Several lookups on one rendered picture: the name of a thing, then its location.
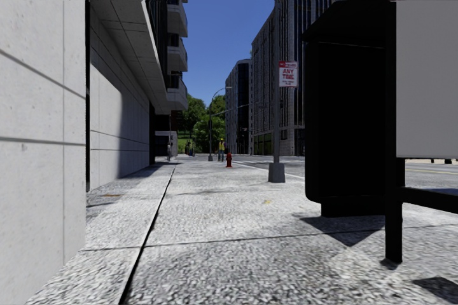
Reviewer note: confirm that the person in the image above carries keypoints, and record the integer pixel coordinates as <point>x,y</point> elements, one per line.
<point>221,148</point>
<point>188,148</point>

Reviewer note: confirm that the grey street lamp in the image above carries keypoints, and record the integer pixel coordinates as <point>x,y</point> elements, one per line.
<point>210,129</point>

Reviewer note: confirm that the pale concrete building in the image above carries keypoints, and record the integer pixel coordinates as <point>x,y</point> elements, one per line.
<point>34,114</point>

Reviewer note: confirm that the red fire hydrant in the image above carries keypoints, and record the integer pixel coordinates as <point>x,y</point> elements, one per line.
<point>229,160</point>

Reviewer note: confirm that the grey stone building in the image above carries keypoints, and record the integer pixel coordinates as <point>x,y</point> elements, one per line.
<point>267,76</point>

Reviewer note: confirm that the black bus shelter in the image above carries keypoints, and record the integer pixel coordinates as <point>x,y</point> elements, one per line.
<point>347,114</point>

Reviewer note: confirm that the sign on a post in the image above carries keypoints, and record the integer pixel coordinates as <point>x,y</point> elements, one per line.
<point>277,114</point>

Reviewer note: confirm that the trees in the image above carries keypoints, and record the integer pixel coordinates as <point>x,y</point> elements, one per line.
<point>202,122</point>

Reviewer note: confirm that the dark glass building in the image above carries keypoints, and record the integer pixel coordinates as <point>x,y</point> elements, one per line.
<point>237,106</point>

